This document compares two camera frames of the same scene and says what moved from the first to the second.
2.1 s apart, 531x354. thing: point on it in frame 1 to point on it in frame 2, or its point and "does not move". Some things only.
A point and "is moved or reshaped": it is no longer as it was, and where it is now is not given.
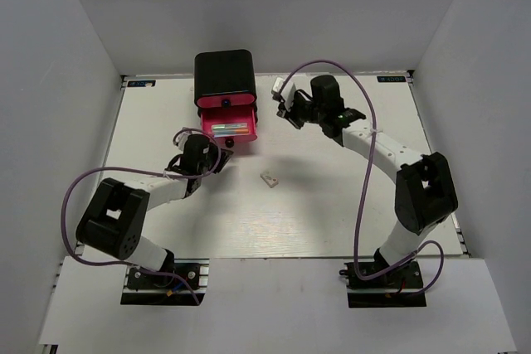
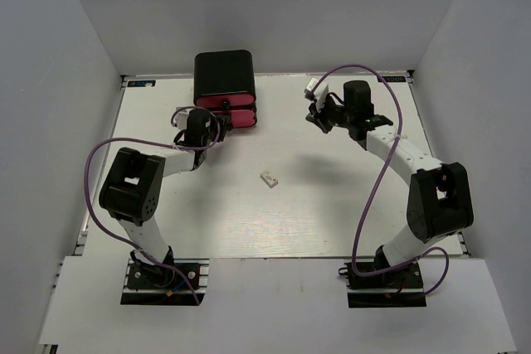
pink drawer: [231, 118] is moved or reshaped
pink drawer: [225, 100] does not move
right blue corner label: [391, 79] does not move
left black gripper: [224, 157] to [223, 127]
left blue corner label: [141, 83] does not move
